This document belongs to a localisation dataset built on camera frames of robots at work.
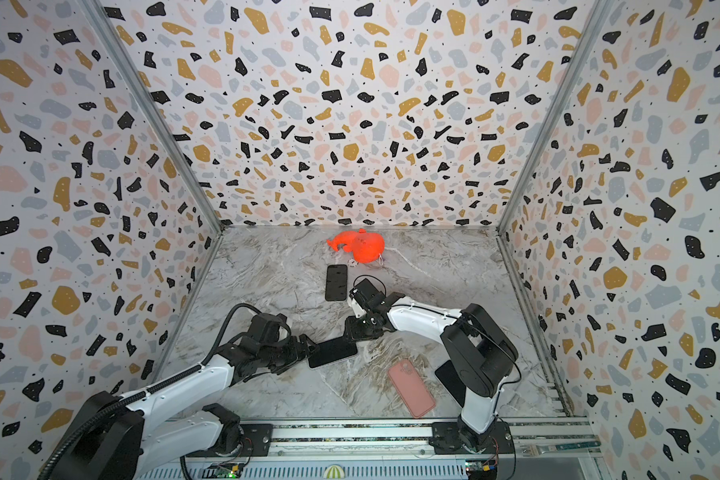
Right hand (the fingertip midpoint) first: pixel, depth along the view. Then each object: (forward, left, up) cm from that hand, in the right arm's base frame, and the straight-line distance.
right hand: (342, 333), depth 86 cm
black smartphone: (-3, +3, -6) cm, 7 cm away
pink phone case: (-15, -21, -7) cm, 27 cm away
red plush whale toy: (+33, -5, 0) cm, 33 cm away
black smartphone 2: (-11, -31, -6) cm, 33 cm away
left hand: (-5, +8, 0) cm, 9 cm away
